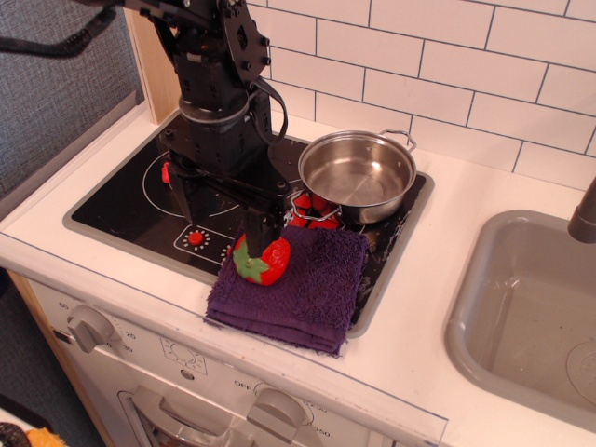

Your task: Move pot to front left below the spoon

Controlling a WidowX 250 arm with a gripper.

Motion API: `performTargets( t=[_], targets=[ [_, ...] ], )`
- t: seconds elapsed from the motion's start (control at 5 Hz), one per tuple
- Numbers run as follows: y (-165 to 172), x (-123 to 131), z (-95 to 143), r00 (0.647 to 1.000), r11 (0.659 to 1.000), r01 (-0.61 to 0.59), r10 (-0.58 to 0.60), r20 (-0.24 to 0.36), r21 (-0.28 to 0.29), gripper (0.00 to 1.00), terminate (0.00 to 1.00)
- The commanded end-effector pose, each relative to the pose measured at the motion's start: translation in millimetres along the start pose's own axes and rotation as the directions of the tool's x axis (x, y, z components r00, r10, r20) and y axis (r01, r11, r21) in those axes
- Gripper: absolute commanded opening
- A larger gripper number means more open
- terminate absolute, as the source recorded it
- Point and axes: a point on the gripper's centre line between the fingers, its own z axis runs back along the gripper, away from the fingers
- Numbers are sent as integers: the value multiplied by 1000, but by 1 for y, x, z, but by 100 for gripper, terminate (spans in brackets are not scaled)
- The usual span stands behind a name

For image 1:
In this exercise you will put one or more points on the grey oven knob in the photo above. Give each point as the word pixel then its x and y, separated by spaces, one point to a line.
pixel 278 414

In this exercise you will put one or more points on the grey plastic sink basin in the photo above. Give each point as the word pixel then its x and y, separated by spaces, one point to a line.
pixel 523 323

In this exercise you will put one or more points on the orange object at corner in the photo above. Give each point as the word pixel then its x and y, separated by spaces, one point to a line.
pixel 42 437

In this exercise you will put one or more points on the stainless steel pot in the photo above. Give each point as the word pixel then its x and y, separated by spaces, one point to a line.
pixel 355 176

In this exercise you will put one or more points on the wooden side post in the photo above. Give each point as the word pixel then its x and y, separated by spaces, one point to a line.
pixel 160 83

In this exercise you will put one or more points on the grey faucet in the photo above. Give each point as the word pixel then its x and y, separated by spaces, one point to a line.
pixel 582 225

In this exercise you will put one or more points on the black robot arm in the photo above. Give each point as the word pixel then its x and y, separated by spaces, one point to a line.
pixel 218 55

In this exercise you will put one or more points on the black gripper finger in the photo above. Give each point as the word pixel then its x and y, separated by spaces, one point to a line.
pixel 262 228
pixel 178 185

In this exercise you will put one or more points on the grey timer knob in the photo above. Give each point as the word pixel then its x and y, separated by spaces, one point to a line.
pixel 89 327

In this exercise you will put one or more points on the red plastic strawberry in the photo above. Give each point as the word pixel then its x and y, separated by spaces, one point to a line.
pixel 266 269

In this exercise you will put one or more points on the black toy stovetop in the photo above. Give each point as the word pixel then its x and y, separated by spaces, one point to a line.
pixel 133 210

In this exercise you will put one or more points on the grey oven door handle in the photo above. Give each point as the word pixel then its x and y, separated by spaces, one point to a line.
pixel 166 422

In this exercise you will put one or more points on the folded purple towel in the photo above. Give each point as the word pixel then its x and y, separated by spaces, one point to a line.
pixel 312 303

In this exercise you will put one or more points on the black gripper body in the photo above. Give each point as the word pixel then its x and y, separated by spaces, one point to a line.
pixel 229 156

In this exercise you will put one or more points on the red handled metal spoon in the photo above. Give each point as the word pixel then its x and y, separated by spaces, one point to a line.
pixel 165 178

